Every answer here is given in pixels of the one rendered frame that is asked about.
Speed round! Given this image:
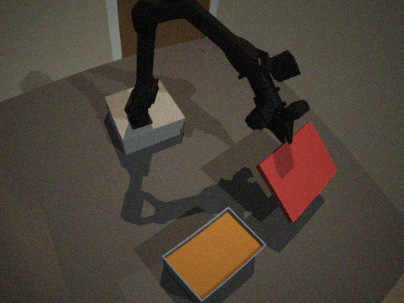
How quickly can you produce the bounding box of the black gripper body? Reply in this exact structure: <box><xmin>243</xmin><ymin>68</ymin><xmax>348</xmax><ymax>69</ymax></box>
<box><xmin>253</xmin><ymin>85</ymin><xmax>310</xmax><ymax>125</ymax></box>

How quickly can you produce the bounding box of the red lid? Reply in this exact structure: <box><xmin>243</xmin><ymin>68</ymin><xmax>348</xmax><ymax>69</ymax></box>
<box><xmin>255</xmin><ymin>122</ymin><xmax>337</xmax><ymax>223</ymax></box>

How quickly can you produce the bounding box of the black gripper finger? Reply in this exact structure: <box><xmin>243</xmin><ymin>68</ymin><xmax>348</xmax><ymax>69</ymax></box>
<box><xmin>276</xmin><ymin>120</ymin><xmax>294</xmax><ymax>144</ymax></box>
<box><xmin>265</xmin><ymin>117</ymin><xmax>286</xmax><ymax>144</ymax></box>

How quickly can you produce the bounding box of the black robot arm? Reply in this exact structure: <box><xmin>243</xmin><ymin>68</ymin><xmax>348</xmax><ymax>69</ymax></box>
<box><xmin>124</xmin><ymin>0</ymin><xmax>301</xmax><ymax>130</ymax></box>

